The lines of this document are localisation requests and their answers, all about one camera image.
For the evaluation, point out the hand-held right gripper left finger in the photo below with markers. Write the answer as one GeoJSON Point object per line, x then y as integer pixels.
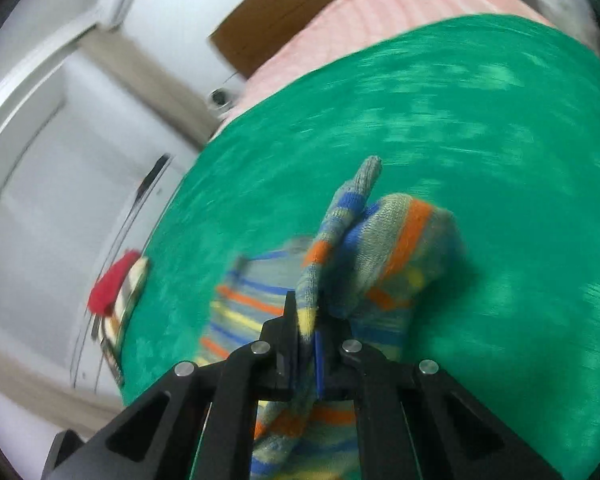
{"type": "Point", "coordinates": [280, 350]}

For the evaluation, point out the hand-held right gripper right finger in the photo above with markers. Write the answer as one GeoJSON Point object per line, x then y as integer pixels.
{"type": "Point", "coordinates": [320, 360]}

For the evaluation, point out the striped knit sweater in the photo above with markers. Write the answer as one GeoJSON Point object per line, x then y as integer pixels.
{"type": "Point", "coordinates": [380, 250]}

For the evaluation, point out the red cloth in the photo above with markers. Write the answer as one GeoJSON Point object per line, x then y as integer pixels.
{"type": "Point", "coordinates": [112, 285]}

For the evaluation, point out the small white fan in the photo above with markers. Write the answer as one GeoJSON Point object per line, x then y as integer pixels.
{"type": "Point", "coordinates": [221, 97]}

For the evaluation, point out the white panel door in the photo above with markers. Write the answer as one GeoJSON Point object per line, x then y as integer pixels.
{"type": "Point", "coordinates": [55, 220]}

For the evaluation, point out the green floral blanket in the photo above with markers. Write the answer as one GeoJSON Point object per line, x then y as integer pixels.
{"type": "Point", "coordinates": [480, 135]}

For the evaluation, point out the beige curtain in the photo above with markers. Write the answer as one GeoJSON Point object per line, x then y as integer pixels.
{"type": "Point", "coordinates": [145, 85]}

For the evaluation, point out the wooden headboard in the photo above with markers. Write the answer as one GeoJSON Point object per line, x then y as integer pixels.
{"type": "Point", "coordinates": [260, 45]}

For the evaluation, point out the pink striped bedsheet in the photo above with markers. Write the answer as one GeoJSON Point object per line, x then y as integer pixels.
{"type": "Point", "coordinates": [380, 10]}

